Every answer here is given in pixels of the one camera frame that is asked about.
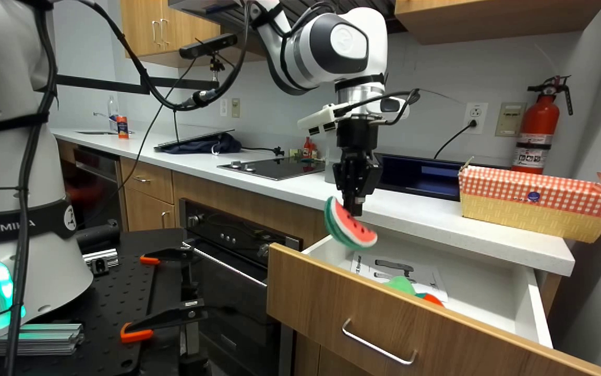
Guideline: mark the beige wall switch plate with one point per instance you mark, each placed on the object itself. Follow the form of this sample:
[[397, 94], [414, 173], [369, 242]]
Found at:
[[510, 119]]

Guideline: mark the small silver box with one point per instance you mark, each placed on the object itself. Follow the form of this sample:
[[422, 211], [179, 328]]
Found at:
[[100, 261]]

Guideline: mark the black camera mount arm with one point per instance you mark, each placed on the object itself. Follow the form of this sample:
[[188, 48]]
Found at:
[[104, 85]]

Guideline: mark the black sink faucet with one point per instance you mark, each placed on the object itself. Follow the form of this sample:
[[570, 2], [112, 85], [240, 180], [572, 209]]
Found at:
[[265, 150]]

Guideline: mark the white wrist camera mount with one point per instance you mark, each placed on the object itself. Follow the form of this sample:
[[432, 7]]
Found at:
[[321, 118]]

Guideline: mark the small silver faucet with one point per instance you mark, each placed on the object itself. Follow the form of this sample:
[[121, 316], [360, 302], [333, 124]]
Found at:
[[104, 115]]

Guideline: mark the black built-in oven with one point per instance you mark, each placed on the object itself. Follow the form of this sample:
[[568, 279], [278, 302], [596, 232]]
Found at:
[[230, 293]]

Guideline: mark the black dishwasher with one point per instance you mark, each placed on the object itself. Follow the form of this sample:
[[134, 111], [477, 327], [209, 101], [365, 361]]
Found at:
[[92, 196]]

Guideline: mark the aluminium extrusion rail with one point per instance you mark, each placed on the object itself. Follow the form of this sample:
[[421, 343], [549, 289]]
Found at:
[[37, 341]]

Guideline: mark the wooden lower cabinet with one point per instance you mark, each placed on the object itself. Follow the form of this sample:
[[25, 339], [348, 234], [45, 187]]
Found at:
[[146, 201]]

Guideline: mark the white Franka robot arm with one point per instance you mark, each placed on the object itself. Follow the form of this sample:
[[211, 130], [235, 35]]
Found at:
[[0, 174]]

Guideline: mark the red orange plush toy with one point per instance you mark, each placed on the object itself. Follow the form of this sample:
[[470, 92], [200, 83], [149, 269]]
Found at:
[[430, 299]]

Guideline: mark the red checkered cardboard basket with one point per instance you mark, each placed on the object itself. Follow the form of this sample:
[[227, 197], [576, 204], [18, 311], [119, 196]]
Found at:
[[537, 200]]

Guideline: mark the black perforated robot table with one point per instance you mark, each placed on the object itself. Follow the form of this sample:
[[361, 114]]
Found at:
[[114, 299]]

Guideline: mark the white drawer with wooden front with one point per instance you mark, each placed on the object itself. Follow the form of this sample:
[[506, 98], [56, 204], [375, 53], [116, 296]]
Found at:
[[329, 305]]

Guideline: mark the watermelon slice plush toy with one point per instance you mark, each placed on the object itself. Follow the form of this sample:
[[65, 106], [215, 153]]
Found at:
[[354, 232]]

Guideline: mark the white wall power outlet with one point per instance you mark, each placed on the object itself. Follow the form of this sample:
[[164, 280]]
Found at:
[[478, 111]]

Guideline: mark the dark folded cloth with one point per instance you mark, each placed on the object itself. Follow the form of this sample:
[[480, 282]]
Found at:
[[203, 145]]

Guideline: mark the red fire extinguisher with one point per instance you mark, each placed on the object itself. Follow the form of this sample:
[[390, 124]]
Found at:
[[537, 128]]

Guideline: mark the small red toy figure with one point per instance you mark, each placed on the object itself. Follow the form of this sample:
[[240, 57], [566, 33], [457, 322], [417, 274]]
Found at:
[[310, 150]]

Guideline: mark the black stereo camera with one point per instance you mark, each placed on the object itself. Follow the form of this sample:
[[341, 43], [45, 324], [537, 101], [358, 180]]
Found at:
[[208, 47]]

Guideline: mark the small white wall outlet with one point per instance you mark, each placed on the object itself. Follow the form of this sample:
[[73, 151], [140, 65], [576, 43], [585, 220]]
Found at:
[[235, 108]]

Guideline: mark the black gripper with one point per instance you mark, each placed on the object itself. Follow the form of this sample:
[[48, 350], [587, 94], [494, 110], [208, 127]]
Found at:
[[355, 163]]

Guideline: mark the green plush toy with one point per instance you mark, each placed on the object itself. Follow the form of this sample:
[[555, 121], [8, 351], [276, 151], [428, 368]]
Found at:
[[403, 285]]

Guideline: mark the steel kitchen sink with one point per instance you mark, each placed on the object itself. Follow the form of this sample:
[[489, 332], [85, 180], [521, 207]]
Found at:
[[265, 168]]

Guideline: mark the flat black electronic device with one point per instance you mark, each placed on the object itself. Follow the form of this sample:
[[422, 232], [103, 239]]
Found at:
[[427, 178]]

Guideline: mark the small orange bottle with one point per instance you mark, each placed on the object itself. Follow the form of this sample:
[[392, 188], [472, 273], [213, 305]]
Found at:
[[121, 127]]

